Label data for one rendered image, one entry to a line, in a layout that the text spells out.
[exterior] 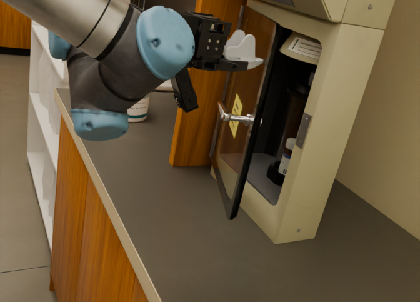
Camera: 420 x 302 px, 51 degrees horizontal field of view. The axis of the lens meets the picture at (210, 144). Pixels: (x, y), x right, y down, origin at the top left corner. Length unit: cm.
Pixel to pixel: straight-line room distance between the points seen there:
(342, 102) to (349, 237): 36
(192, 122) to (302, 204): 38
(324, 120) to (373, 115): 46
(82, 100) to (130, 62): 12
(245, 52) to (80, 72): 29
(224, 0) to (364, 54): 39
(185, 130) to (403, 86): 59
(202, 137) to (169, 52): 73
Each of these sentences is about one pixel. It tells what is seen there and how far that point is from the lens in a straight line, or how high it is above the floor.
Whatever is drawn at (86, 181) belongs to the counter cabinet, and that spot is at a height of 80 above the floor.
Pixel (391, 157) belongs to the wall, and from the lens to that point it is 129.
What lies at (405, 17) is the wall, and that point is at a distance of 130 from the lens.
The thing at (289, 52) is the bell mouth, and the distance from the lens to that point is 95.
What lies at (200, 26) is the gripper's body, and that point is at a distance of 71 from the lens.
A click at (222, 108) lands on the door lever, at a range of 87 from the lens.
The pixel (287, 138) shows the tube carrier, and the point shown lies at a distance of 102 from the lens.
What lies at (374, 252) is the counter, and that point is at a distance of 109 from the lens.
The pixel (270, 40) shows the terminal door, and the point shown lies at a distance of 80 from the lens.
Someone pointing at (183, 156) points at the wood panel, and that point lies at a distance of 120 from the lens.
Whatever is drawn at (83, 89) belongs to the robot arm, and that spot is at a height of 128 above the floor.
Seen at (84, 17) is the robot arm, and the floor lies 139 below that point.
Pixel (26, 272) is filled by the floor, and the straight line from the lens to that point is 228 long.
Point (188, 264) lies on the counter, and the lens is 86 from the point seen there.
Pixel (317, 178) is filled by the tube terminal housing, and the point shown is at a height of 110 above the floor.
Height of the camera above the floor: 146
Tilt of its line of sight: 22 degrees down
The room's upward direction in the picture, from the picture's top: 12 degrees clockwise
